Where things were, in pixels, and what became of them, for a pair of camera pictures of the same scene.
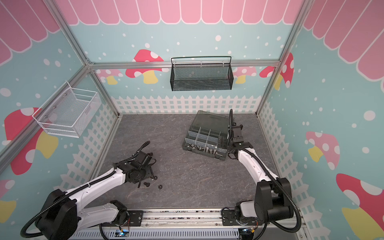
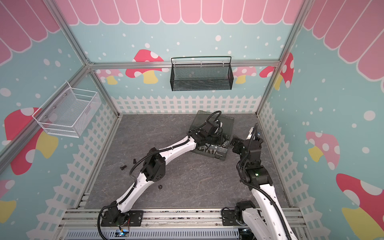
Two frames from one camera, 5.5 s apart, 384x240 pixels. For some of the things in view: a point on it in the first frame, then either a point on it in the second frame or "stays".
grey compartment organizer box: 208,135 stays
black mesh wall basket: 204,73 stays
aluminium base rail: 160,218 stays
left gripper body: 145,173 → 215,135
